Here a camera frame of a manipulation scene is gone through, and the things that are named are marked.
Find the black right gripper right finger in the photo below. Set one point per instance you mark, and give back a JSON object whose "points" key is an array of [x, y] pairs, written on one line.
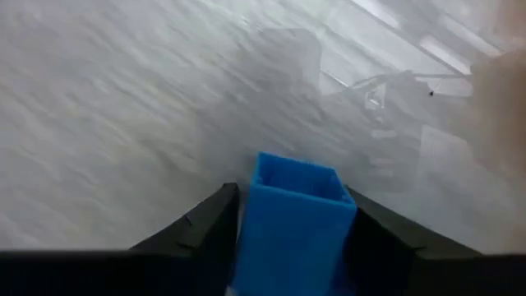
{"points": [[394, 259]]}

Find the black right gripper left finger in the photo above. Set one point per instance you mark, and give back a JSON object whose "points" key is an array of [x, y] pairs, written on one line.
{"points": [[185, 263]]}

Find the blue toy block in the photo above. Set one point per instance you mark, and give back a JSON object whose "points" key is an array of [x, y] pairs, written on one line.
{"points": [[292, 230]]}

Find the clear plastic bin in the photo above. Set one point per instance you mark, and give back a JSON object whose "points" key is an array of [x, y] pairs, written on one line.
{"points": [[411, 82]]}

